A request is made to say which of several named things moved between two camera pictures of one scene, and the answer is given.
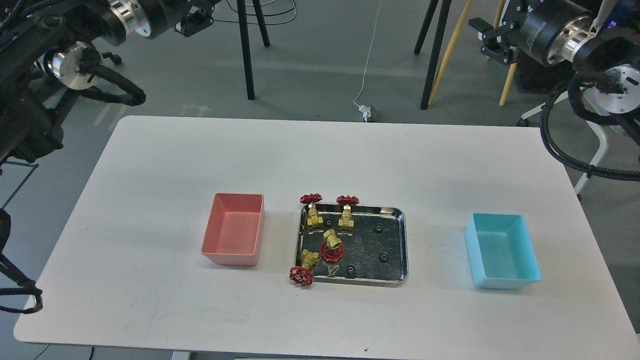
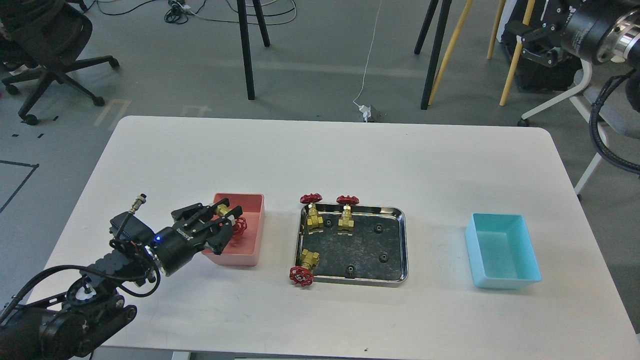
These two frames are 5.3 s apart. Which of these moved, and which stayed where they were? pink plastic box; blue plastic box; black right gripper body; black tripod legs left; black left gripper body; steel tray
Moved: black right gripper body; black left gripper body
Stayed: pink plastic box; steel tray; blue plastic box; black tripod legs left
